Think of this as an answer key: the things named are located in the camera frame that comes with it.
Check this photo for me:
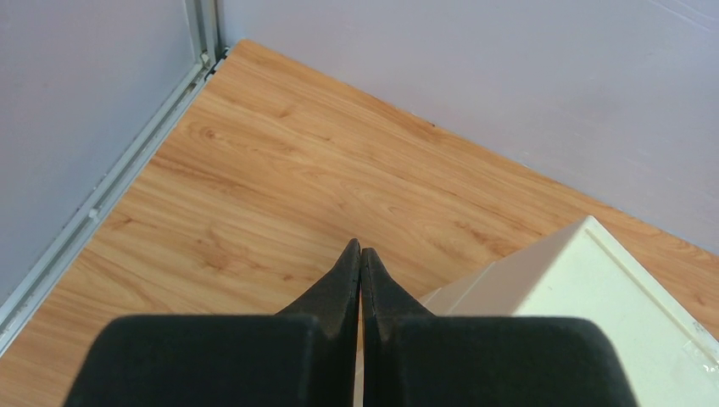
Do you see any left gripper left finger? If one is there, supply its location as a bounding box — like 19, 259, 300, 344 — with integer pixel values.
65, 240, 361, 406

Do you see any white mini drawer cabinet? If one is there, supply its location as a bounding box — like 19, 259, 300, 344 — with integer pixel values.
415, 217, 718, 406

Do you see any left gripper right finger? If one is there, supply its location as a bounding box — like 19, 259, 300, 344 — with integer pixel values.
360, 248, 636, 406

